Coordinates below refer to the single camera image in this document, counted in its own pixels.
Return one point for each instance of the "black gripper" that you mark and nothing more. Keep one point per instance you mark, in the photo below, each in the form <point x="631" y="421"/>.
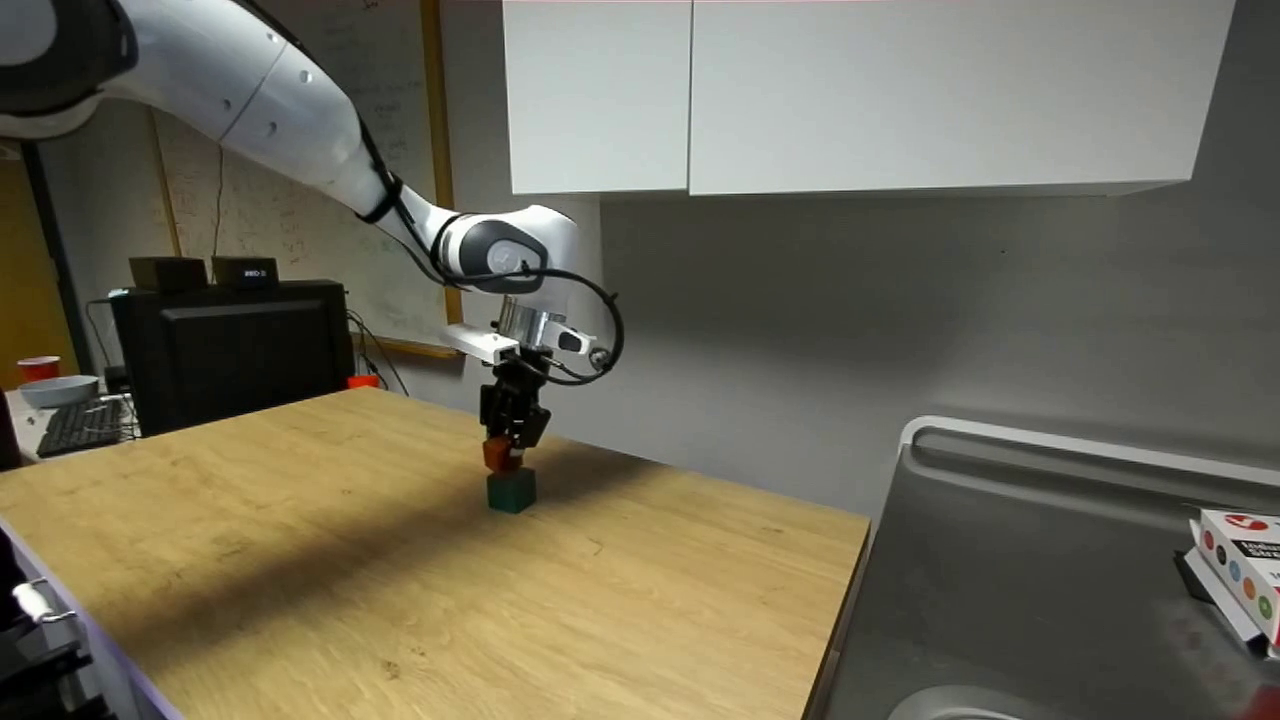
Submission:
<point x="518" y="387"/>

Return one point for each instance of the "red block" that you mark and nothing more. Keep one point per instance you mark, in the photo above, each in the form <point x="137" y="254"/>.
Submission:
<point x="500" y="459"/>

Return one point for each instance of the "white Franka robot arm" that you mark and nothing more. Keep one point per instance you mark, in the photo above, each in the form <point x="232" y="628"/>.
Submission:
<point x="265" y="94"/>

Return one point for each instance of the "green block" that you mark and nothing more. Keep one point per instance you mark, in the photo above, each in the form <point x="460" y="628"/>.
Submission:
<point x="509" y="489"/>

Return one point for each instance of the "black computer monitor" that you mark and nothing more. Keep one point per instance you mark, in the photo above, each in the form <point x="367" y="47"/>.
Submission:
<point x="232" y="352"/>

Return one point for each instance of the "grey keyboard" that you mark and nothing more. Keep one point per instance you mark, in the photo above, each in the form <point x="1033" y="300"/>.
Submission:
<point x="82" y="425"/>

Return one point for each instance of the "red plastic cup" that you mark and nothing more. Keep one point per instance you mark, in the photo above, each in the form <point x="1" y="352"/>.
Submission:
<point x="36" y="369"/>

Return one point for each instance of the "black equipment at table edge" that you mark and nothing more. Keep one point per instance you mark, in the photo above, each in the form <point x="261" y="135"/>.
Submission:
<point x="32" y="640"/>

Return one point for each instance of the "stainless steel sink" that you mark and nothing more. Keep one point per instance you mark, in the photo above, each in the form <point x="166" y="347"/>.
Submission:
<point x="1043" y="585"/>

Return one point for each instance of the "white box with coloured dots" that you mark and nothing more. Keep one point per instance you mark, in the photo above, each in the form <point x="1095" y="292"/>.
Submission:
<point x="1240" y="566"/>

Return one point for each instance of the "white wall cabinet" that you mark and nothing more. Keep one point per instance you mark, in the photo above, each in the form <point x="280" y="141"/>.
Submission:
<point x="867" y="94"/>

